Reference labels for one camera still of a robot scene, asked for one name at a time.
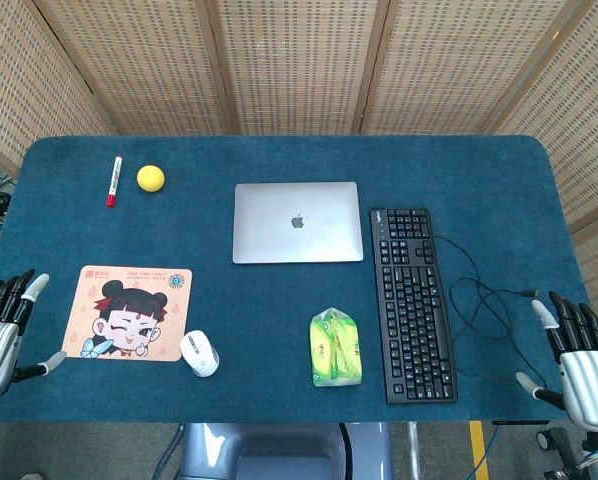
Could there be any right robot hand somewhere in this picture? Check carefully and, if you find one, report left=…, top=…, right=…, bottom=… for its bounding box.
left=515, top=291, right=598, bottom=434

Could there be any white computer mouse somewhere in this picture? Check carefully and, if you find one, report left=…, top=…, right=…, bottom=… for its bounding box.
left=179, top=329, right=220, bottom=378

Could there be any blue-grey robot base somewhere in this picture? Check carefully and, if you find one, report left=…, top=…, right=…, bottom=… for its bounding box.
left=177, top=422, right=391, bottom=480

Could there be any cartoon girl mouse pad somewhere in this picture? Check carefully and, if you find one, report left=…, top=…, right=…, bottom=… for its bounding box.
left=61, top=265, right=194, bottom=363

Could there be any black computer keyboard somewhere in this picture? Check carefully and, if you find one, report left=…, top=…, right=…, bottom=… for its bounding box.
left=369, top=207, right=459, bottom=405

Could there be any red and white marker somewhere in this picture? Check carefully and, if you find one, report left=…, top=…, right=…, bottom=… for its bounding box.
left=105, top=155, right=125, bottom=209

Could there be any yellow foam ball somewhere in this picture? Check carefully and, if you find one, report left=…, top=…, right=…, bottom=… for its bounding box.
left=136, top=165, right=167, bottom=192

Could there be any green tissue pack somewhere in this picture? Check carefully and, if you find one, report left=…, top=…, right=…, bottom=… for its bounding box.
left=308, top=307, right=364, bottom=389

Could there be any blue table cloth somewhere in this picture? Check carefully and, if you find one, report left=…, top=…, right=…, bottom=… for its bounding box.
left=0, top=133, right=591, bottom=425

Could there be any silver closed laptop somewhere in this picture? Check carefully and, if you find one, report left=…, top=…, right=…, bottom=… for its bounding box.
left=231, top=181, right=365, bottom=265

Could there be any woven folding screen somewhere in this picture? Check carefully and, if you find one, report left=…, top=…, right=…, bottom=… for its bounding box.
left=0, top=0, right=598, bottom=321

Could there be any black keyboard cable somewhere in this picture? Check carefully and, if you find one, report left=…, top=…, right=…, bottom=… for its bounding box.
left=432, top=235, right=540, bottom=380

